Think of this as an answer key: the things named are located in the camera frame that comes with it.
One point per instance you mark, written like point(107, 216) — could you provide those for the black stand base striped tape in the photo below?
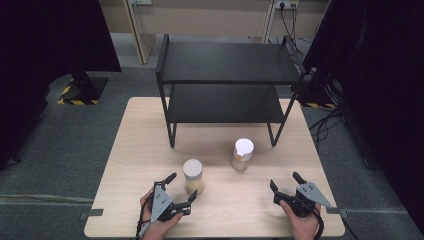
point(316, 93)
point(83, 90)

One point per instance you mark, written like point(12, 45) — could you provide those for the glass jar with beige grains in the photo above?
point(193, 176)

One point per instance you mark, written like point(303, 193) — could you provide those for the person's right hand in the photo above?
point(301, 228)

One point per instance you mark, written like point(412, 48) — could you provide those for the dark curtain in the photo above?
point(40, 50)
point(383, 83)

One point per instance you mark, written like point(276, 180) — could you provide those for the beige wooden frame post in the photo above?
point(140, 33)

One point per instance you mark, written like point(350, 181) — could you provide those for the white frame post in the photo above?
point(268, 20)

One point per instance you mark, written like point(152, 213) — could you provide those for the person's left hand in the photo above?
point(160, 230)

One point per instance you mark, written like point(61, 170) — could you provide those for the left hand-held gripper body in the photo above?
point(161, 203)

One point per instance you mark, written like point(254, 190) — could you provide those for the labelled glass jar white lid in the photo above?
point(243, 153)

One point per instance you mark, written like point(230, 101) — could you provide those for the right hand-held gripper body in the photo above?
point(308, 195)

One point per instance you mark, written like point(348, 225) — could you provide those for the white wall power outlet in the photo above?
point(286, 4)

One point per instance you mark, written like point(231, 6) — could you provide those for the grey tape strip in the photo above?
point(336, 210)
point(91, 213)

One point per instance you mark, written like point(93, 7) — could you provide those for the black two-tier metal shelf rack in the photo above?
point(226, 83)

